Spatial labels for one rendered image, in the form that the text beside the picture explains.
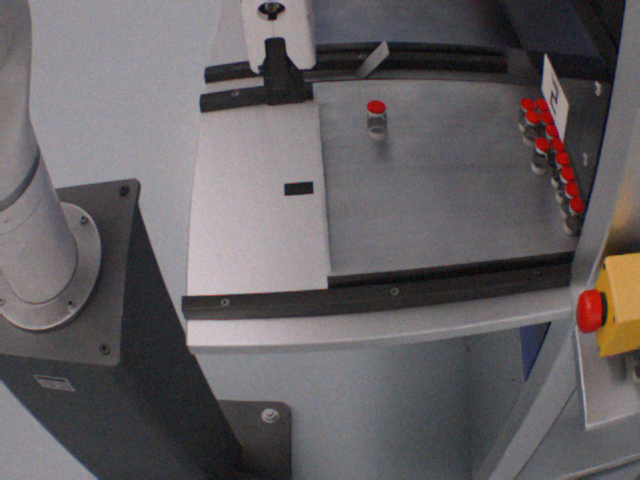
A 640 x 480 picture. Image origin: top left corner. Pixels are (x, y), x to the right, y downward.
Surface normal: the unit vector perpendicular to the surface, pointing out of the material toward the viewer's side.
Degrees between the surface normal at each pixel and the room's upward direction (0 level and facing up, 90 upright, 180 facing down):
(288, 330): 0
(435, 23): 0
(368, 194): 0
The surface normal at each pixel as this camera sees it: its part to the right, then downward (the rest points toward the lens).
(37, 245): 0.67, 0.57
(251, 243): -0.06, -0.58
